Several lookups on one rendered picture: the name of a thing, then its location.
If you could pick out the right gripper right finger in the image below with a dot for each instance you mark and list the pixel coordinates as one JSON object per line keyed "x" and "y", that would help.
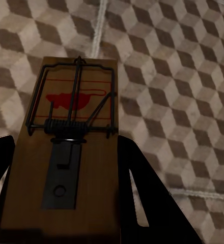
{"x": 167, "y": 222}

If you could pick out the mousetrap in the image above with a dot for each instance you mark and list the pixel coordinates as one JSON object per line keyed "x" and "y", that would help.
{"x": 62, "y": 184}

